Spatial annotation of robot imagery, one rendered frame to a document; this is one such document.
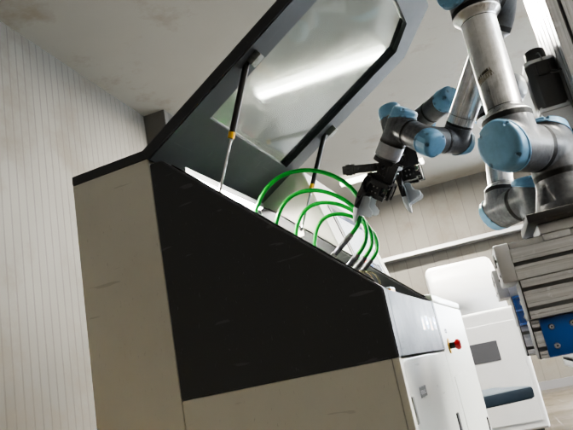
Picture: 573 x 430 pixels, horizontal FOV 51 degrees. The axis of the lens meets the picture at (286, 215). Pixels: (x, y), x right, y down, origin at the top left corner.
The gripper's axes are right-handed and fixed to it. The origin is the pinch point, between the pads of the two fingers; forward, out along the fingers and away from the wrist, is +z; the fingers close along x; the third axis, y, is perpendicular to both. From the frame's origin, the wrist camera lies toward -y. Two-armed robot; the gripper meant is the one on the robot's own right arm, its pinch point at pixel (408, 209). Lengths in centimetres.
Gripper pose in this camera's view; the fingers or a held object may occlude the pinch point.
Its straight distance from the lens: 191.2
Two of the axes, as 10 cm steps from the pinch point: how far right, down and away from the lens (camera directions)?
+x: 3.9, 1.8, 9.0
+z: 1.9, 9.4, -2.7
